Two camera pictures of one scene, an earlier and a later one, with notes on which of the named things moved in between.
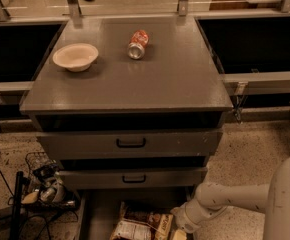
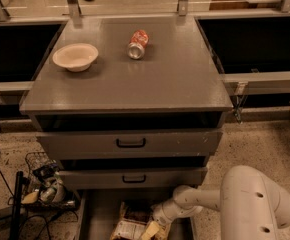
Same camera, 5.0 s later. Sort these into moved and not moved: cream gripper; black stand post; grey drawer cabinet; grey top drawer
Moved: cream gripper
Not moved: black stand post; grey top drawer; grey drawer cabinet
